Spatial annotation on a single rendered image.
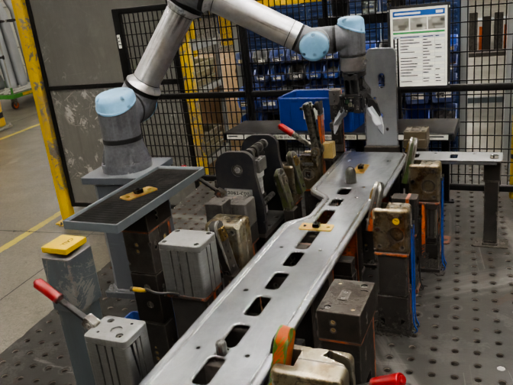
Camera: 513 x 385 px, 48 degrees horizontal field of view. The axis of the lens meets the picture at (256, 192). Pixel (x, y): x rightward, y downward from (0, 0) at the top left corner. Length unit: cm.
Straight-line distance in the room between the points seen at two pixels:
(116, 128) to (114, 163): 10
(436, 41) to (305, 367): 164
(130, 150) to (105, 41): 241
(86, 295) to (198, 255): 23
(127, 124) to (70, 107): 267
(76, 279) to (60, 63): 330
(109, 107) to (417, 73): 118
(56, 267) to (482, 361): 98
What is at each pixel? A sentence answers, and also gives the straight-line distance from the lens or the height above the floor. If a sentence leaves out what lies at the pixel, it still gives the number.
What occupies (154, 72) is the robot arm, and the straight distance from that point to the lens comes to 182.
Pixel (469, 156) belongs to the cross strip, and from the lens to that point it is 195.
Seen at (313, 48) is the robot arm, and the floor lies 141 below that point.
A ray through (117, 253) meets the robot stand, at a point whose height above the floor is 85.
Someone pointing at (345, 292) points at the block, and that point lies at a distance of 110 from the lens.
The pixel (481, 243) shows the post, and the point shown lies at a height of 70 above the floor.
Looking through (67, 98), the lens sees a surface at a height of 97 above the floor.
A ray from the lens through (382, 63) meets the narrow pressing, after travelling 205.
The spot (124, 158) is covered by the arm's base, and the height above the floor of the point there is 115.
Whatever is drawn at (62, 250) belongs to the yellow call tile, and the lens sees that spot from 113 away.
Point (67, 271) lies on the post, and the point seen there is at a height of 112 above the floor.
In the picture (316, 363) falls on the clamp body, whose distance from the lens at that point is 87.
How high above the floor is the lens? 157
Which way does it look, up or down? 19 degrees down
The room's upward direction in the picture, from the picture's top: 6 degrees counter-clockwise
